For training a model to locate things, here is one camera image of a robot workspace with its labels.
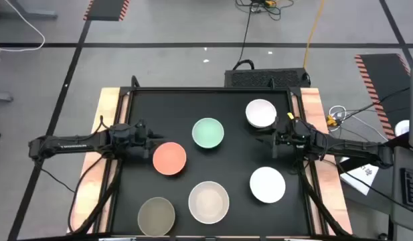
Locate grey metal table foot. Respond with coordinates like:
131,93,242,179
0,0,58,19

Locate black keyboard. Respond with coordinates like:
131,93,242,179
400,167,413,210

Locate white bowl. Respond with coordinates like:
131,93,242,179
249,166,286,204

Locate black cable conduit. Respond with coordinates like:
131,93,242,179
295,157,349,237
74,159,124,235

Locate black cable across paper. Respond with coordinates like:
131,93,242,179
336,163,413,217

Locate small pale pink bowl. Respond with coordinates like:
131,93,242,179
245,98,278,129

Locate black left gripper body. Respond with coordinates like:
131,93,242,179
129,118,154,160

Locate thin black cable to connector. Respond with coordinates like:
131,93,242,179
336,86,411,121

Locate white round cup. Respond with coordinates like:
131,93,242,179
394,119,410,137

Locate black perforated computer case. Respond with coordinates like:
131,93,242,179
224,68,311,89

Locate white paper sheet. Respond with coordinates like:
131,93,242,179
339,157,380,196

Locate white floor cable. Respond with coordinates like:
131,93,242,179
0,0,46,53

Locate coiled white cable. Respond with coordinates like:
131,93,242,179
329,105,390,141

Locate yellow floor cable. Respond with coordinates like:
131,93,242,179
303,0,327,70

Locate large black hazard-striped mat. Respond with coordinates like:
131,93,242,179
354,53,412,140

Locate small black hazard-striped mat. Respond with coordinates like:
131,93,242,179
83,0,131,22

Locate orange bowl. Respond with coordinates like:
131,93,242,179
152,141,187,176

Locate black metal table frame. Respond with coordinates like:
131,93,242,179
67,75,353,241

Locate olive grey bowl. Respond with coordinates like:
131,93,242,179
137,196,176,237

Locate black cable to case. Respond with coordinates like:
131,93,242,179
232,5,256,70

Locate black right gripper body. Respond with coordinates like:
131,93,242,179
272,116,308,159

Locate tangled black cable bundle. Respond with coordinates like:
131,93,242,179
235,0,294,21

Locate mint green bowl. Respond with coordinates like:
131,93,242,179
191,117,225,149

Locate thin black floor cable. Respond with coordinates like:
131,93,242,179
35,160,76,194

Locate large beige bowl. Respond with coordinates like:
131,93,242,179
187,181,230,225

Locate grey desk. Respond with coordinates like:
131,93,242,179
390,146,413,241

